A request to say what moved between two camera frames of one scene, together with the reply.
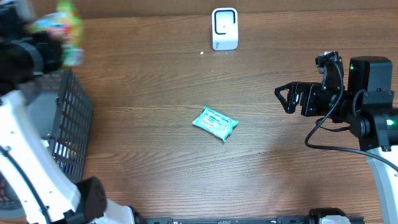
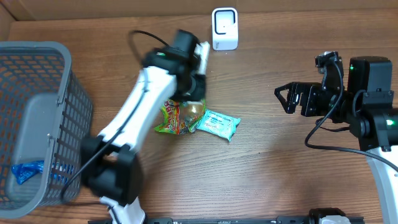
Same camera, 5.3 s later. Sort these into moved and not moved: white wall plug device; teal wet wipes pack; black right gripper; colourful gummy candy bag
Moved: colourful gummy candy bag
Not moved: white wall plug device; black right gripper; teal wet wipes pack
